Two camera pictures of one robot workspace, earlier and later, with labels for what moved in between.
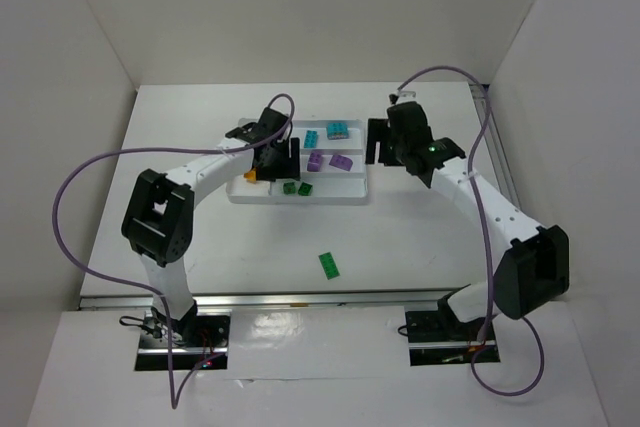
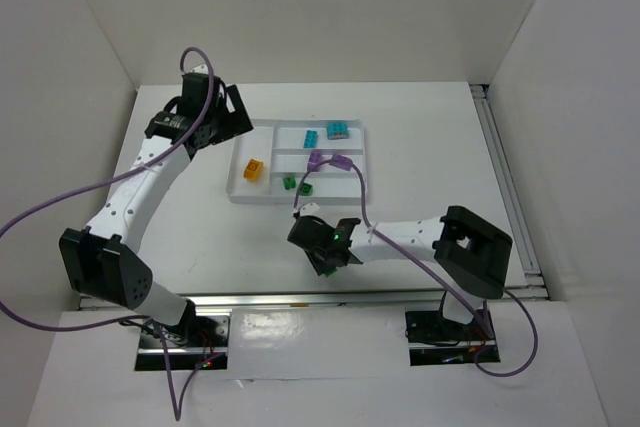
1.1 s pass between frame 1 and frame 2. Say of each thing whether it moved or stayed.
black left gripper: moved
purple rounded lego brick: stayed
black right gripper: moved
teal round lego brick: stayed
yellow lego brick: stayed
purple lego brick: stayed
